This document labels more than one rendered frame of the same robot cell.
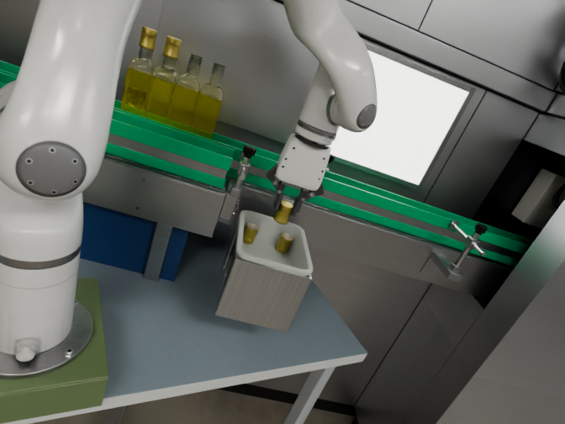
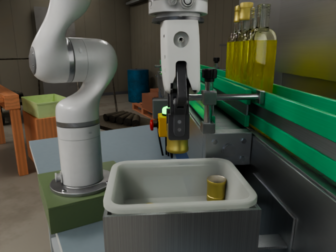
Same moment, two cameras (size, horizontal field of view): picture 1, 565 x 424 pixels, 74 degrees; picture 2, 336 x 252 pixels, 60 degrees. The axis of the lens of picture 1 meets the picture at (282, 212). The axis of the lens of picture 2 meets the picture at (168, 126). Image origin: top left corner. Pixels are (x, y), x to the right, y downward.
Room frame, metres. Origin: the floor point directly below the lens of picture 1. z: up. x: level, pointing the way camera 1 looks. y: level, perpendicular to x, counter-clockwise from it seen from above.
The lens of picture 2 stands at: (0.82, -0.44, 1.22)
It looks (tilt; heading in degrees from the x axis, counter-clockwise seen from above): 15 degrees down; 97
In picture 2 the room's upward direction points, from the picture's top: straight up
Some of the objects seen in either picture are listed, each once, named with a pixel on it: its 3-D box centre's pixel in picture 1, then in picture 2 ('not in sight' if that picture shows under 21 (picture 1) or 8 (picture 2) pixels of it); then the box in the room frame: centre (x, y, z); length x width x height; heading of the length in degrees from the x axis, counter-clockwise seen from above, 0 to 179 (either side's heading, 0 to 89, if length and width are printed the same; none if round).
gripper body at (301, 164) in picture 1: (303, 160); (177, 52); (0.78, 0.00, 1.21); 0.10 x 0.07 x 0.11; 101
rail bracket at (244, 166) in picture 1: (242, 168); (220, 101); (0.85, 0.13, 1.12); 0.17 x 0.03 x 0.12; 12
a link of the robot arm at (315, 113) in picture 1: (331, 94); not in sight; (0.78, 0.00, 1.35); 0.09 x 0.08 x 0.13; 43
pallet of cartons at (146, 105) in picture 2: not in sight; (160, 102); (-0.05, 5.14, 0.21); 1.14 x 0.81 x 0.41; 126
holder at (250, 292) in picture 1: (261, 262); (192, 225); (0.81, 0.00, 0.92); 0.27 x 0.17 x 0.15; 12
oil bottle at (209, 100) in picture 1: (203, 124); (258, 74); (0.95, 0.28, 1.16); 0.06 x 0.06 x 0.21; 12
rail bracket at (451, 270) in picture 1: (456, 255); not in sight; (0.99, -0.50, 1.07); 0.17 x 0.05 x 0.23; 12
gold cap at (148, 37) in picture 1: (148, 38); (240, 14); (0.91, 0.45, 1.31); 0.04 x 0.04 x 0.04
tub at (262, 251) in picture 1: (268, 252); (176, 201); (0.78, -0.01, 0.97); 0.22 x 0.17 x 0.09; 12
